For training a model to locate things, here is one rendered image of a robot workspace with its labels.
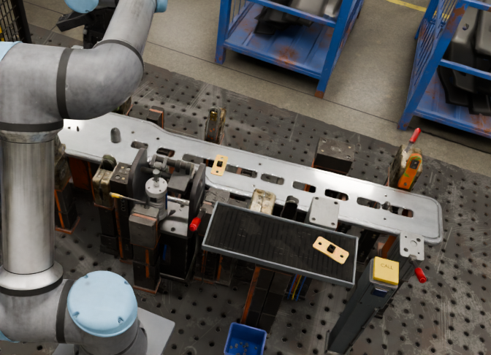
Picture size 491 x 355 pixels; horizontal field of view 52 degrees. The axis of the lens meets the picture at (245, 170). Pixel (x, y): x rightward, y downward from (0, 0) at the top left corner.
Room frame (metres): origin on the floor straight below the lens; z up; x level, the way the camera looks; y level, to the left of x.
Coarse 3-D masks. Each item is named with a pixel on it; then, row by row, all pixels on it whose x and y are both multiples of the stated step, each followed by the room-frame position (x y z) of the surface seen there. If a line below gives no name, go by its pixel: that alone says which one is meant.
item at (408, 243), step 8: (400, 232) 0.88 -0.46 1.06; (408, 232) 0.89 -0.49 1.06; (400, 240) 0.85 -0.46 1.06; (408, 240) 0.86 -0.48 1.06; (416, 240) 0.87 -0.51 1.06; (392, 248) 0.87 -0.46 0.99; (400, 248) 0.83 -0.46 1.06; (408, 248) 0.83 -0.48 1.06; (416, 248) 0.84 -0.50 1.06; (392, 256) 0.84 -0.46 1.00; (400, 256) 0.81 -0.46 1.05; (416, 256) 0.81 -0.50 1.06; (400, 264) 0.80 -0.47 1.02; (408, 264) 0.80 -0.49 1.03; (400, 272) 0.80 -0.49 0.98; (408, 272) 0.80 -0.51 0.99; (400, 280) 0.81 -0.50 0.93; (408, 280) 0.80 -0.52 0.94; (392, 296) 0.81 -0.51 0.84
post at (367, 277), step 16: (368, 272) 0.69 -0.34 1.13; (368, 288) 0.65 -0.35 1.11; (384, 288) 0.65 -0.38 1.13; (352, 304) 0.68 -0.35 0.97; (368, 304) 0.65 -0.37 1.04; (384, 304) 0.65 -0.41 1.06; (352, 320) 0.66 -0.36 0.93; (368, 320) 0.65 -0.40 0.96; (336, 336) 0.66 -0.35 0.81; (352, 336) 0.65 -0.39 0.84; (336, 352) 0.66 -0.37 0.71
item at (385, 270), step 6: (378, 258) 0.71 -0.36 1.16; (378, 264) 0.69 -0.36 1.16; (384, 264) 0.70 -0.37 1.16; (390, 264) 0.70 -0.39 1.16; (396, 264) 0.70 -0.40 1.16; (378, 270) 0.68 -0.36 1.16; (384, 270) 0.68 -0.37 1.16; (390, 270) 0.68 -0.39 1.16; (396, 270) 0.69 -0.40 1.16; (378, 276) 0.66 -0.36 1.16; (384, 276) 0.66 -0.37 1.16; (390, 276) 0.67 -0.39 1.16; (396, 276) 0.67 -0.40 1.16; (390, 282) 0.65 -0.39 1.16; (396, 282) 0.65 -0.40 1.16
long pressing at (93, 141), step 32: (64, 128) 1.09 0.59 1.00; (96, 128) 1.12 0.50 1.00; (128, 128) 1.14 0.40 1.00; (160, 128) 1.17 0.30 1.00; (96, 160) 0.98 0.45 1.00; (128, 160) 1.01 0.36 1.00; (256, 160) 1.11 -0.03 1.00; (288, 192) 1.00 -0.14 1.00; (320, 192) 1.02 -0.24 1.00; (352, 192) 1.05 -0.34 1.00; (384, 192) 1.07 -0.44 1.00; (352, 224) 0.93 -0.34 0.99; (384, 224) 0.95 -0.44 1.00; (416, 224) 0.97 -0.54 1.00
